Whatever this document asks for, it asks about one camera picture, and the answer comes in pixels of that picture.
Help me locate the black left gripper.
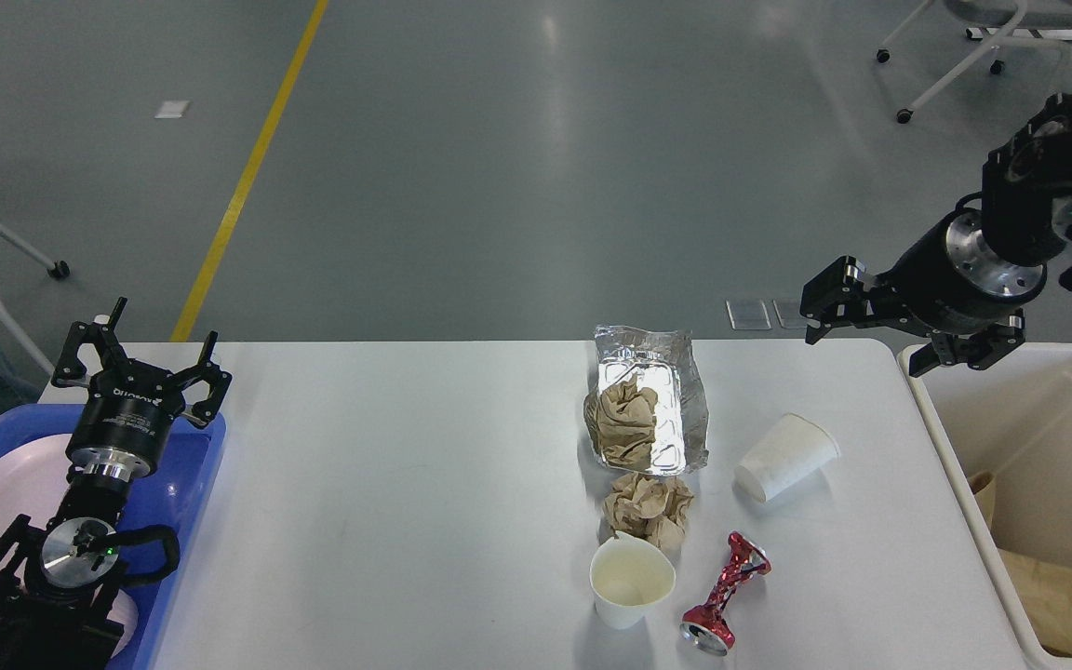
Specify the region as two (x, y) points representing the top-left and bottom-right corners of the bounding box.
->
(53, 298), (233, 483)

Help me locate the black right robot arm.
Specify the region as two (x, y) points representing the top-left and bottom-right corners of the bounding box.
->
(798, 93), (1072, 377)

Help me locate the white office chair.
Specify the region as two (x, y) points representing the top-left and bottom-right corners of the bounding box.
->
(896, 1), (1072, 126)

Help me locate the beige plastic bin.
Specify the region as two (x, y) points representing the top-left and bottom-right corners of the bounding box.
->
(909, 343), (1072, 669)

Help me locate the pink plate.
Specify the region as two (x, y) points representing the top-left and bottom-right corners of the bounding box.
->
(0, 434), (149, 669)

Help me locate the blue plastic tray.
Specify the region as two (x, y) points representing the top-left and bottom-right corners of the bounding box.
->
(0, 404), (225, 669)

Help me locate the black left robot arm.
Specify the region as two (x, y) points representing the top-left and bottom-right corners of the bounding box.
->
(0, 298), (233, 669)

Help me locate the left floor socket plate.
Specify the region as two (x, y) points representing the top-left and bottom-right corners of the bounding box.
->
(726, 300), (773, 331)

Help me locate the white paper cup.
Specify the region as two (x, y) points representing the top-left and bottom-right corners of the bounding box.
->
(590, 531), (678, 629)

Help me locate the white chair base bar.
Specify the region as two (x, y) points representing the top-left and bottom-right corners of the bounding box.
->
(965, 27), (1072, 42)

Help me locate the aluminium foil container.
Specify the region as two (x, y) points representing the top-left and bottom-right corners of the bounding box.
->
(589, 324), (709, 476)

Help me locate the white chair at left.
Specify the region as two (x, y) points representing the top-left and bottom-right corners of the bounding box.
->
(0, 210), (72, 375)

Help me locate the right floor socket plate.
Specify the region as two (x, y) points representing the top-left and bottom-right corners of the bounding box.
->
(771, 300), (809, 330)

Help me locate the brown paper bag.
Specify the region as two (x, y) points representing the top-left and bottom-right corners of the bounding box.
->
(998, 550), (1072, 657)

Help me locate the crumpled brown paper in foil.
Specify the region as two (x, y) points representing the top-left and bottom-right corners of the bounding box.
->
(583, 378), (658, 472)

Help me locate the floor socket plate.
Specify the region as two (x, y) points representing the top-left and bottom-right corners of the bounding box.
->
(771, 300), (809, 330)
(726, 300), (773, 331)

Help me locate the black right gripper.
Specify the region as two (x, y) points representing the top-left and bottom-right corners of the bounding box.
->
(799, 208), (1048, 378)

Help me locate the crumpled brown paper ball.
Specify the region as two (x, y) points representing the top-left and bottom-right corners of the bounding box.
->
(601, 474), (694, 553)

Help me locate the white floor marker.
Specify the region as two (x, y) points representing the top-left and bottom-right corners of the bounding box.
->
(154, 100), (191, 120)

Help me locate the crushed red can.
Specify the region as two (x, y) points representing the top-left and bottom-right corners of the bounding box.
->
(679, 530), (771, 657)

